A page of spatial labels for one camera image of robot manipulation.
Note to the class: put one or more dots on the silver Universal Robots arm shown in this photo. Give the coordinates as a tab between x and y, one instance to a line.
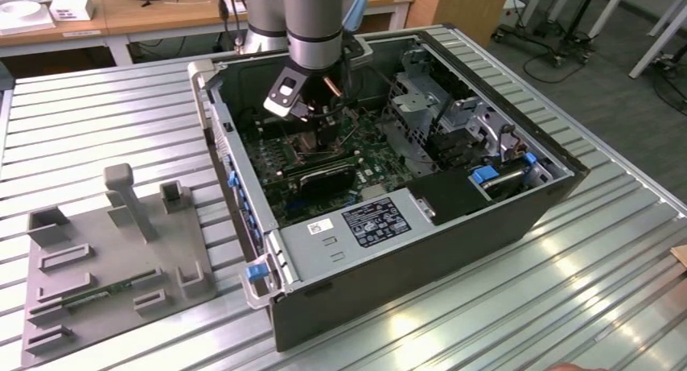
313	33

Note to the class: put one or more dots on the installed green RAM stick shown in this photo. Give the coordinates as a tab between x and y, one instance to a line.
316	167

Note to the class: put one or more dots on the green motherboard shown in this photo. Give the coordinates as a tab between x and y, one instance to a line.
375	145

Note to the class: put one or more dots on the black graphics card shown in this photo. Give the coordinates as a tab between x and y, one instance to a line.
327	182

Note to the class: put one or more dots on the silver perforated drive cage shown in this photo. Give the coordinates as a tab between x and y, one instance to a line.
414	119

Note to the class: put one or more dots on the small silver heatsink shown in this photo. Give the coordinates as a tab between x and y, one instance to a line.
373	192

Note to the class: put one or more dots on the blue rear panel tab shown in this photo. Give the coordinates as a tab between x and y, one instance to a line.
232	181

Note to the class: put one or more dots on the silver upper drive bay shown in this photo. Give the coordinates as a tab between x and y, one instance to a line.
415	61

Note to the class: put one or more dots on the silver power supply unit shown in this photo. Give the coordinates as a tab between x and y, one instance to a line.
321	254

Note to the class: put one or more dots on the blue case latch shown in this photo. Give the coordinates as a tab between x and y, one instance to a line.
256	273

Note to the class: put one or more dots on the small blue clip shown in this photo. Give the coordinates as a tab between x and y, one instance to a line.
528	158

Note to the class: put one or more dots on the wooden cabinet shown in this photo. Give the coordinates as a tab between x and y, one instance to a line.
472	9

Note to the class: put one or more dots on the open dark PC case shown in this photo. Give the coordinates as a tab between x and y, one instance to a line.
402	290

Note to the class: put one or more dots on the wooden desk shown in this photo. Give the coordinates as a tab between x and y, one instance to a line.
160	13

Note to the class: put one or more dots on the grey parts rack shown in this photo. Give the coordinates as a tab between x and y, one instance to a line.
107	266

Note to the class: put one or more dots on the black wheeled stand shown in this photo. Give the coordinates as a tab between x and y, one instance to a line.
576	13

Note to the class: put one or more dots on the white labelled box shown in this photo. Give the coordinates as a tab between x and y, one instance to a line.
72	7

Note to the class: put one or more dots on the white foam tray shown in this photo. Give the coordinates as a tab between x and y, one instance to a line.
27	19

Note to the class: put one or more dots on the white metal table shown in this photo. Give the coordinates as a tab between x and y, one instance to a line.
658	45

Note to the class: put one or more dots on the brown cardboard box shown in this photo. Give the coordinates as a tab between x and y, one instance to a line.
680	258

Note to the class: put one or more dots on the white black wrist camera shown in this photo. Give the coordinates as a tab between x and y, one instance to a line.
284	91

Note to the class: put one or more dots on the silver cage bracket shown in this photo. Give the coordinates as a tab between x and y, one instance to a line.
410	102

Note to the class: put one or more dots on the silver hinged metal bracket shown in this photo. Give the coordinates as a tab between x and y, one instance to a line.
510	145

